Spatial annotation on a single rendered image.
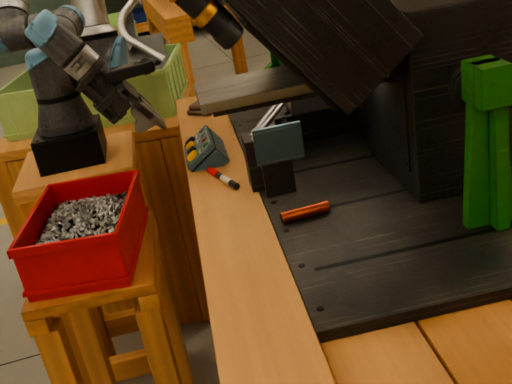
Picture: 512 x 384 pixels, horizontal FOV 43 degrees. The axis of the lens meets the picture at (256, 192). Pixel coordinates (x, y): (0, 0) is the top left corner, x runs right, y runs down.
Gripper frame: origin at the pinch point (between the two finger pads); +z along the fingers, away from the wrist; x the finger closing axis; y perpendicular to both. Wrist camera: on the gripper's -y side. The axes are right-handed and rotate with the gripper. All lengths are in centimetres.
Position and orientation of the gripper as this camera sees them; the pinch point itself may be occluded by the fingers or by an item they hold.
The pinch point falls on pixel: (164, 123)
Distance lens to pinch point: 153.8
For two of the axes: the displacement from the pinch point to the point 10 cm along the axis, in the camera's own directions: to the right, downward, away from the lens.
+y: -7.1, 6.8, 1.7
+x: 1.5, 3.9, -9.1
